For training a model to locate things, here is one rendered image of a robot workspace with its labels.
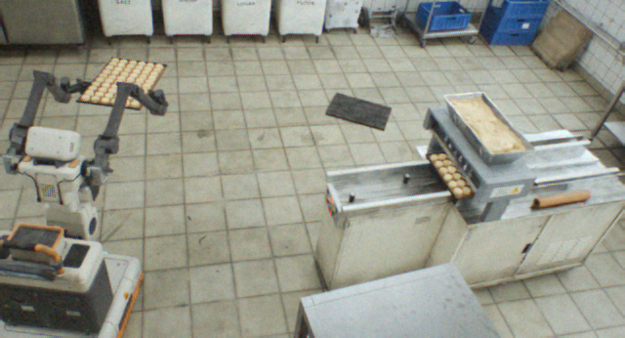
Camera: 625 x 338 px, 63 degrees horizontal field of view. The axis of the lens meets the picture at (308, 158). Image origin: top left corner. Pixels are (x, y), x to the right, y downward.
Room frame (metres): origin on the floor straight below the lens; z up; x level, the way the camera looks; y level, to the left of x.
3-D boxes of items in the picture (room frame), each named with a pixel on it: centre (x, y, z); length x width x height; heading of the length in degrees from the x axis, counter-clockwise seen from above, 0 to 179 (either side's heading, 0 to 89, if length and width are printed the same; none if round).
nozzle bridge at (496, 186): (2.48, -1.00, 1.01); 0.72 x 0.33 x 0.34; 22
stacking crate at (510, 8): (6.41, -2.33, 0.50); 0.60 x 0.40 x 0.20; 111
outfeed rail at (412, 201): (2.38, -1.16, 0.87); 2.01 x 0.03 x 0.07; 112
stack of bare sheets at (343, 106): (4.24, -0.44, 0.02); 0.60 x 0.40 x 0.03; 78
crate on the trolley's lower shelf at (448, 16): (6.18, -1.41, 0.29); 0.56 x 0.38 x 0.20; 116
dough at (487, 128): (2.47, -1.00, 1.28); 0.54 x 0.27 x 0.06; 22
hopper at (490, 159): (2.48, -1.00, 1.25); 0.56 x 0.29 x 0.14; 22
